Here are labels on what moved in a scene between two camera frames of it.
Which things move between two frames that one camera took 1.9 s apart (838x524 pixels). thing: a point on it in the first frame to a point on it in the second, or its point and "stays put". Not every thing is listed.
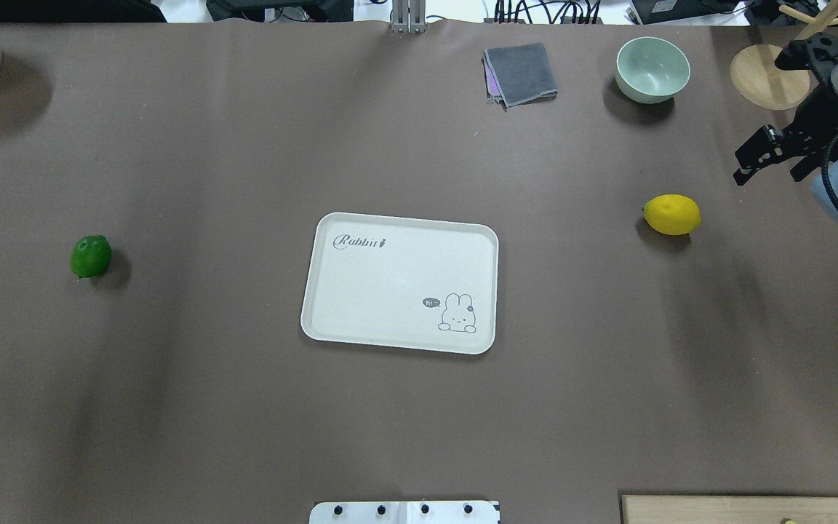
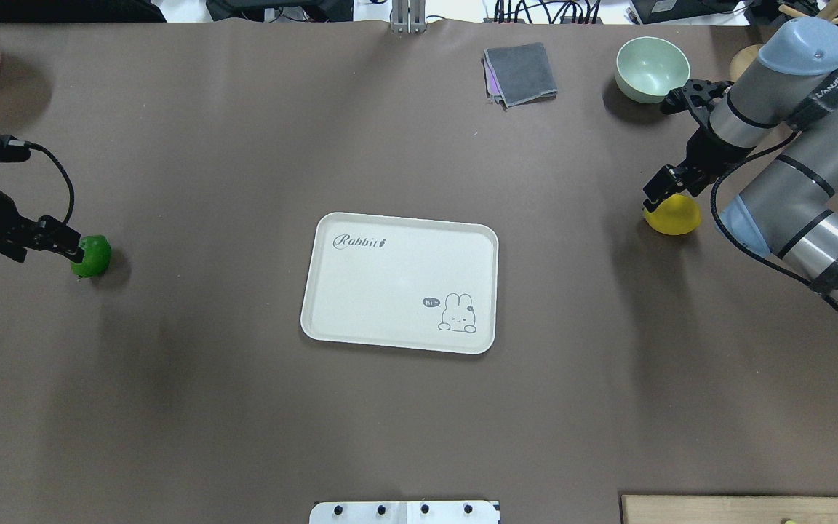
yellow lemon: x=672 y=214 stays put
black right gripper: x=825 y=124 to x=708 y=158
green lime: x=91 y=255 stays put
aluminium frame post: x=409 y=17 stays put
